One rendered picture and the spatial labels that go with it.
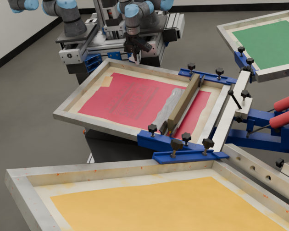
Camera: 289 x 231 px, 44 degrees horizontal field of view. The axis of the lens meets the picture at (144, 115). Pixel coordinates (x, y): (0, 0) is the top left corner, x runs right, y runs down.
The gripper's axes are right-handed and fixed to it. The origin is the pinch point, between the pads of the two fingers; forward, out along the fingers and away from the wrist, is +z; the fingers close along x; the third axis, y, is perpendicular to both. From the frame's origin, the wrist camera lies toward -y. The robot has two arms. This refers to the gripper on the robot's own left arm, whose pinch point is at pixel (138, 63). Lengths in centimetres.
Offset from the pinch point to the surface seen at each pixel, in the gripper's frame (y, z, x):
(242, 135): -69, 11, 28
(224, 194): -73, -17, 89
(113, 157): -6, 31, 49
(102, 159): 2, 35, 50
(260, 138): -77, 9, 29
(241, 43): -48, 10, -62
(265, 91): -66, 104, -146
